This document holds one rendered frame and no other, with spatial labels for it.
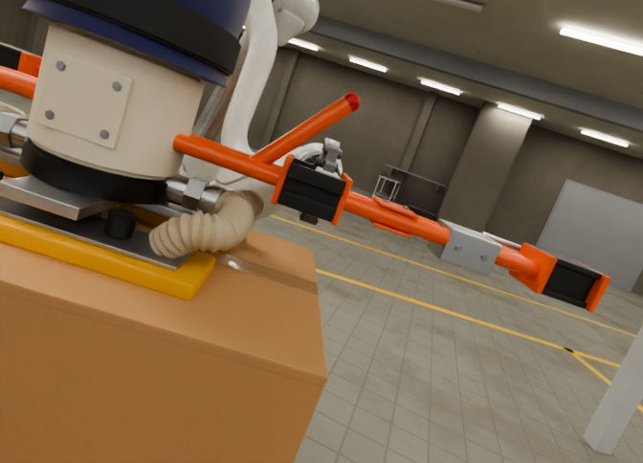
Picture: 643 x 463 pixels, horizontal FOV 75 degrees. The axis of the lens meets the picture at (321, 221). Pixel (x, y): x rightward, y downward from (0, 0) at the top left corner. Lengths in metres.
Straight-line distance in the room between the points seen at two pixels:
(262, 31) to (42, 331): 0.77
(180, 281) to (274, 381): 0.13
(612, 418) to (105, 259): 3.17
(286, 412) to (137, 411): 0.13
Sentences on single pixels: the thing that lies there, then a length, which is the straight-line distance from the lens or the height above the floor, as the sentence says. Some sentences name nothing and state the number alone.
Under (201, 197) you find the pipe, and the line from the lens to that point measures 0.53.
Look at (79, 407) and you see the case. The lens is 0.44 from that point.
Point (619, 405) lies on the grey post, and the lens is 3.33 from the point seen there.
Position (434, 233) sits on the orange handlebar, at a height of 1.18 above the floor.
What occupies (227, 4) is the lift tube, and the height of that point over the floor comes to 1.34.
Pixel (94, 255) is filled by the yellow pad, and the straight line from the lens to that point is 0.45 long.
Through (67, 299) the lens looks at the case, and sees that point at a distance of 0.40.
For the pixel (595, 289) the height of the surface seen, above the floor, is 1.18.
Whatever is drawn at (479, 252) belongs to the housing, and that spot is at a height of 1.17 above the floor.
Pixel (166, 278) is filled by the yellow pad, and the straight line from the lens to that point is 0.43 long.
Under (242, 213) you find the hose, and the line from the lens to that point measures 0.47.
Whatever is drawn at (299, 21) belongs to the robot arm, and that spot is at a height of 1.51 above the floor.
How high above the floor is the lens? 1.24
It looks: 11 degrees down
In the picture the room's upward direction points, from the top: 20 degrees clockwise
